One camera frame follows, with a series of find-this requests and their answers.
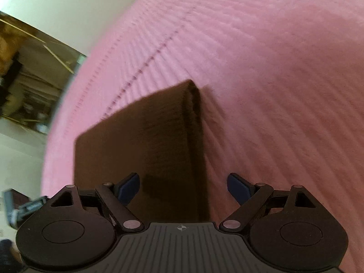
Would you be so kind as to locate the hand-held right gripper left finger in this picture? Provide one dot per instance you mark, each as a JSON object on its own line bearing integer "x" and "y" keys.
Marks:
{"x": 129, "y": 189}

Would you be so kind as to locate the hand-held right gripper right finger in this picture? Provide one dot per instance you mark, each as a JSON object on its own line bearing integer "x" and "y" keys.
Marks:
{"x": 240, "y": 189}

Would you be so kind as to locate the dark brown knit sweater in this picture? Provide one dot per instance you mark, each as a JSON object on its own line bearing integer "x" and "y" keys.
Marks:
{"x": 142, "y": 136}

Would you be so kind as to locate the gold clothes rack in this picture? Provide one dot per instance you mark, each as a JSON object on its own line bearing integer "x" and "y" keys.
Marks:
{"x": 34, "y": 71}

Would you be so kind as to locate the pink ribbed bed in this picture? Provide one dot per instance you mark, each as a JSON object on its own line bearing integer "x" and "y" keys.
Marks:
{"x": 270, "y": 76}

